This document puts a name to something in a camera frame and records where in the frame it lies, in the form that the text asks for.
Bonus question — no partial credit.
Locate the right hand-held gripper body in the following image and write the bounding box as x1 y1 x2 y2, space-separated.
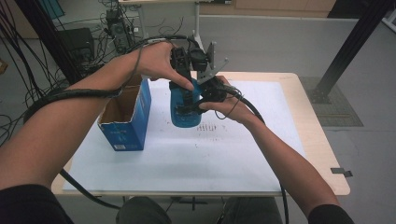
196 57 235 105

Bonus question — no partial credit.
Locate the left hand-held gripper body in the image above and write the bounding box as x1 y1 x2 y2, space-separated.
169 41 218 81

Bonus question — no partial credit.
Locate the blue plastic bottle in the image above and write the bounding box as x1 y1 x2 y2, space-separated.
169 77 205 129

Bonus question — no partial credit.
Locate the blue cardboard box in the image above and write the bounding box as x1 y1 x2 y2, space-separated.
97 74 153 152

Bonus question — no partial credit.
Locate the person's left hand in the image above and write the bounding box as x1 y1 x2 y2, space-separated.
137 41 195 92

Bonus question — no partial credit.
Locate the person's right hand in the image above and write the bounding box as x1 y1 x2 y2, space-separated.
198 76 259 126

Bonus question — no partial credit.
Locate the white table sheet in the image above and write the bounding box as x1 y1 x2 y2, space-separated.
62 77 306 192

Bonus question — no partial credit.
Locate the black computer tower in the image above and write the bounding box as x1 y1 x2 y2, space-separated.
105 8 135 54

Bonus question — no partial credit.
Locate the black equipment case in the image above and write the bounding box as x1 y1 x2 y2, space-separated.
57 27 95 63

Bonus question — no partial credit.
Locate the wooden cabinet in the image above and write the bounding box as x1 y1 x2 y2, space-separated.
199 0 338 19

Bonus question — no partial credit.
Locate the black table clip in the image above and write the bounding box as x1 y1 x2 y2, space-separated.
330 167 354 178

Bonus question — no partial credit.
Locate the person's black right sleeve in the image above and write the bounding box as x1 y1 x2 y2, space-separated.
307 203 357 224

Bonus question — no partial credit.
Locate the person's black sleeve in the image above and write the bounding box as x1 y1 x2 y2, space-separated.
307 203 357 224
0 184 77 224

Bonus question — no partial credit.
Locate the person's black left sleeve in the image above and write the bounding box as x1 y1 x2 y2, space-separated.
0 184 77 224

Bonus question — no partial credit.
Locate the thin black right gripper wire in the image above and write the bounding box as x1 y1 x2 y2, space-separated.
214 88 245 121

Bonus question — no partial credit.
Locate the thin black gripper wire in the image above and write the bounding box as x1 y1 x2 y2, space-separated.
122 45 145 90
214 88 245 121

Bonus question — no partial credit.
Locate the black corrugated right gripper cable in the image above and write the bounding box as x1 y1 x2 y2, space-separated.
225 86 290 224

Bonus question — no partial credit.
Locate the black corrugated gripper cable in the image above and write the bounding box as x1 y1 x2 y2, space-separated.
22 35 200 211
225 86 290 224

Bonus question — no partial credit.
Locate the thin black left gripper wire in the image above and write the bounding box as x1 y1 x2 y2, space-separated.
122 45 145 90

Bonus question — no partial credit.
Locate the white desk frame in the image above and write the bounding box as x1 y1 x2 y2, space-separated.
118 0 207 63

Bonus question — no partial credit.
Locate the black corrugated left gripper cable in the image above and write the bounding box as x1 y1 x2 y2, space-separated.
22 35 200 211

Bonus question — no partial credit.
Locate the black metal post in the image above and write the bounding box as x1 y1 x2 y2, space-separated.
14 0 90 86
309 0 396 105

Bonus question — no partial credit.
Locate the tangle of black floor cables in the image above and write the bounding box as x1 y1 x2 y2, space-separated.
0 0 106 147

